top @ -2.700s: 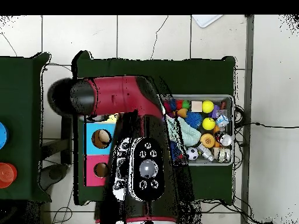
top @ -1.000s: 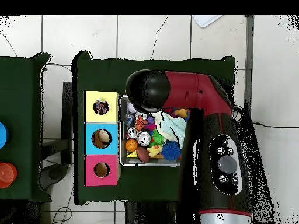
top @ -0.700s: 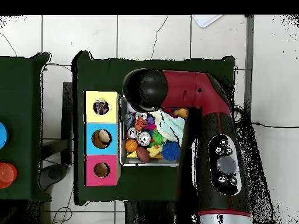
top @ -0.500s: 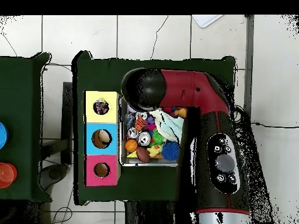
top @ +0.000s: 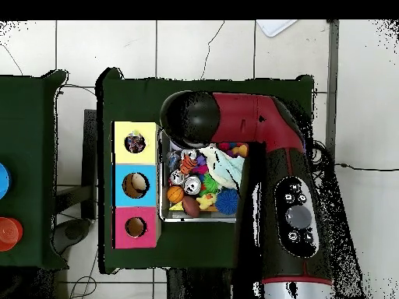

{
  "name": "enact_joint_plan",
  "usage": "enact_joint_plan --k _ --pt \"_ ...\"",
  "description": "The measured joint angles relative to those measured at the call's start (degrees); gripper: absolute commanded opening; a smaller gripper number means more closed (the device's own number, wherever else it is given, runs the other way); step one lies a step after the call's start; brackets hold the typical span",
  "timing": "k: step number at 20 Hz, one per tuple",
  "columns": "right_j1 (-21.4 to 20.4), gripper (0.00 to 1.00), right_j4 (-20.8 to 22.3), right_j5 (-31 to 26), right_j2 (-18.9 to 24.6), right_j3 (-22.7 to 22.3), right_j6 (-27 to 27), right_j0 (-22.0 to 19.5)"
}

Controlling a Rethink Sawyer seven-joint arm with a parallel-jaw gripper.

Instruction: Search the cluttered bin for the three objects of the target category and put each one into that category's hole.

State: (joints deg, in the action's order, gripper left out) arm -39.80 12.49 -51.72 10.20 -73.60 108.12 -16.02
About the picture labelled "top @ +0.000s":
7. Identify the polka dot cloth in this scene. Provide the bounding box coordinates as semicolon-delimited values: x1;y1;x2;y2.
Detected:
124;130;147;154

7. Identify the shallow clear mesh bin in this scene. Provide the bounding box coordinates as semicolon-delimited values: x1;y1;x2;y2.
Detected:
157;127;250;223

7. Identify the wooden box with three holes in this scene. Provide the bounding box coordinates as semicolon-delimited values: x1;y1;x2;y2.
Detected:
111;121;162;249

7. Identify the orange tiger plush ball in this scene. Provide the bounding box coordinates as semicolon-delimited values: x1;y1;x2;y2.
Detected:
179;154;199;175

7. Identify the cream knit cloth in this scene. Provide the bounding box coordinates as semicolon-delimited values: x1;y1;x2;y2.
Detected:
199;146;239;190

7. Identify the silver can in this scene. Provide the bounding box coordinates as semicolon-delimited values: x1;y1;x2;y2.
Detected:
182;175;203;196

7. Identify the yellow duck plush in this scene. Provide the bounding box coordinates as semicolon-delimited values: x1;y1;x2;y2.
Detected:
196;192;218;210

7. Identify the small orange basketball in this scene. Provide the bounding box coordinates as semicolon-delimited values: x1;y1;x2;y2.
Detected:
166;185;185;205

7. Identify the small brown football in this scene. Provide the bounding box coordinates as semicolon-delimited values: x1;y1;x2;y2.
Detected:
181;195;201;218

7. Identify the blue spiky ball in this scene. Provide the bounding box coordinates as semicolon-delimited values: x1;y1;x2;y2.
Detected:
214;188;240;216

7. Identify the white flat tray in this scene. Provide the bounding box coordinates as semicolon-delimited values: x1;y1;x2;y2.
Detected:
255;19;298;38

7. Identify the dark green side table cloth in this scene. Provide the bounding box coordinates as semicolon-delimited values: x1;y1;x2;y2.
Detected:
0;69;70;271

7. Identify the blue plastic cup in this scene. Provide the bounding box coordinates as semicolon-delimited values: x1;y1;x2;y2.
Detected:
0;162;12;200

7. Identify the red plastic cup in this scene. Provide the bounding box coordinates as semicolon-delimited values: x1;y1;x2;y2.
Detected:
0;216;24;252

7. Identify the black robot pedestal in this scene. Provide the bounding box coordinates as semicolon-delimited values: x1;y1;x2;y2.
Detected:
166;267;235;299

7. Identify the thin black cable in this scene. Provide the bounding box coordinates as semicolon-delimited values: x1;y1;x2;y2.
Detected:
334;162;399;172

